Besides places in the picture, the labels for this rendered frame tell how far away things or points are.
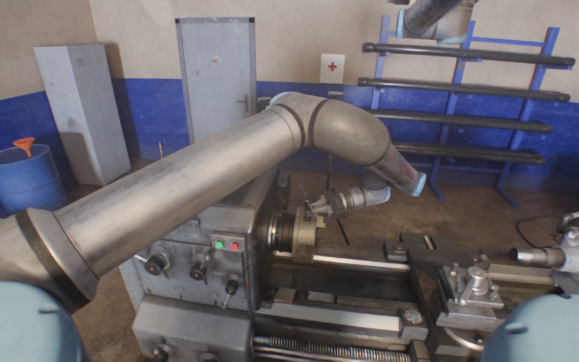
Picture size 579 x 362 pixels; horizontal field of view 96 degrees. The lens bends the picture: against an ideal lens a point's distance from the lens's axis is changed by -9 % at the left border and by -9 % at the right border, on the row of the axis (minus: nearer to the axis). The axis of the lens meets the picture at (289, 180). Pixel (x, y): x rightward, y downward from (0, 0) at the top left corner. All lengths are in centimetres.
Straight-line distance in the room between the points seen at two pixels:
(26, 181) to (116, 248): 320
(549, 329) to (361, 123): 43
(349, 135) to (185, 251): 81
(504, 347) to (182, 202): 41
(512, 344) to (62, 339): 34
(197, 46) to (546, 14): 442
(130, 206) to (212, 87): 401
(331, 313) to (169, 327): 70
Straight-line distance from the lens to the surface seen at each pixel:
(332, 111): 59
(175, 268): 127
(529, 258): 157
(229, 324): 134
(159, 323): 145
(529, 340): 29
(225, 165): 48
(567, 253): 166
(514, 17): 458
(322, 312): 134
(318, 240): 125
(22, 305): 31
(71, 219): 44
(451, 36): 112
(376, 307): 142
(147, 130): 519
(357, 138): 59
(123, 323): 260
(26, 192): 366
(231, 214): 105
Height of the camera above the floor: 190
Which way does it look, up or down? 27 degrees down
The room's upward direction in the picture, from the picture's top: 1 degrees clockwise
